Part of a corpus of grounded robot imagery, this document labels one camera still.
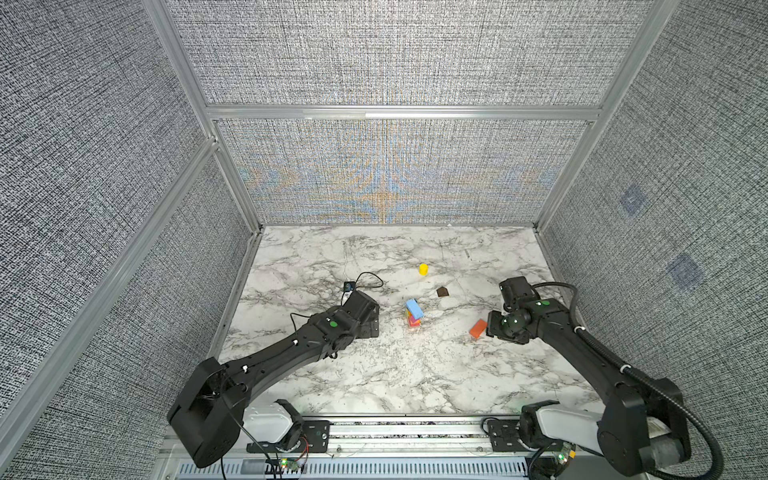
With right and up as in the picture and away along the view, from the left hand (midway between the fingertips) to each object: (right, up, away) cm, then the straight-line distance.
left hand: (361, 322), depth 85 cm
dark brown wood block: (+26, +7, +15) cm, 31 cm away
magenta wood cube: (+15, 0, +2) cm, 15 cm away
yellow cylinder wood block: (+20, +14, +20) cm, 32 cm away
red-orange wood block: (+35, -3, +6) cm, 36 cm away
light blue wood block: (+15, +3, +2) cm, 16 cm away
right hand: (+38, -2, 0) cm, 38 cm away
